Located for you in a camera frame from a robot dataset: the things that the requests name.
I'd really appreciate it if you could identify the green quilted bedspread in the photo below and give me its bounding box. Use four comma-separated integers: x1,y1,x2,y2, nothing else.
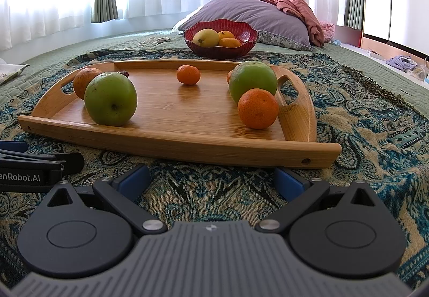
0,28,429,106

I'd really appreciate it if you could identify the wooden tray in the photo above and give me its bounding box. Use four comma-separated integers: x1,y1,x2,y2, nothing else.
17,60,342,169

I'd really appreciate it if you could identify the yellow mango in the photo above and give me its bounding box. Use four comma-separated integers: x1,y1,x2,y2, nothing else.
192,28,220,48

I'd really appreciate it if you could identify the teal paisley throw blanket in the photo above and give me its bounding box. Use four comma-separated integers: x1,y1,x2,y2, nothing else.
0,49,429,287

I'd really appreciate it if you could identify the white cable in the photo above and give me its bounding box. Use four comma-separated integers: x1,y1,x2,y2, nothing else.
125,37,160,50

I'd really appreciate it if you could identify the newspaper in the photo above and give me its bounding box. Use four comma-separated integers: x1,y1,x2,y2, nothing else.
0,59,29,86

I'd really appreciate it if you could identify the wooden side shelf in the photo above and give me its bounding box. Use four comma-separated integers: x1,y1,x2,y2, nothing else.
335,25,429,63

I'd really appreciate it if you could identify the floral pillow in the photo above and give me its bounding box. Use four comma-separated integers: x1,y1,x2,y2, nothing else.
256,31,314,52

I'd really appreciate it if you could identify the pink duvet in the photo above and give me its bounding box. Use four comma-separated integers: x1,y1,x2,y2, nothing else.
267,0,325,47

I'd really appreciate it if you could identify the green apple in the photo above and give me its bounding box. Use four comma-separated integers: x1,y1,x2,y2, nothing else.
84,72,138,127

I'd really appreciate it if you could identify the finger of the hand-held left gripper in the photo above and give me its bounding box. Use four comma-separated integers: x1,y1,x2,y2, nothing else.
0,141,84,180

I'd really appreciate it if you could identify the purple cloth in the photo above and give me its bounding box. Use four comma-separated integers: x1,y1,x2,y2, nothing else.
385,55,418,71

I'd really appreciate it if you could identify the large green pomelo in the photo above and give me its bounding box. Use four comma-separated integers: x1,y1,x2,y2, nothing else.
229,61,279,104

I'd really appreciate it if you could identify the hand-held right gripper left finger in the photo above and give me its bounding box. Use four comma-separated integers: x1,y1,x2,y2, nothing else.
47,164,168,235

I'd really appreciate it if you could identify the large orange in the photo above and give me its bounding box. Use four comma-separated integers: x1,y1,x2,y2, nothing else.
73,68,104,101

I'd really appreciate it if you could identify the pink ruffled cloth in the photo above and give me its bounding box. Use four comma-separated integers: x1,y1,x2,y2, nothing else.
318,21,336,41

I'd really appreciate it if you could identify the purple pillow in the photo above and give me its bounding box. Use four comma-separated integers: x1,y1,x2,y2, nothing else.
177,0,314,50

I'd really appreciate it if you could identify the red bowl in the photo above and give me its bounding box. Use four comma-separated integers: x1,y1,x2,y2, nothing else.
184,19,259,60

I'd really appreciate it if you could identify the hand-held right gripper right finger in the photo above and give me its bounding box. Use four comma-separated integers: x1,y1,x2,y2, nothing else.
255,167,378,234

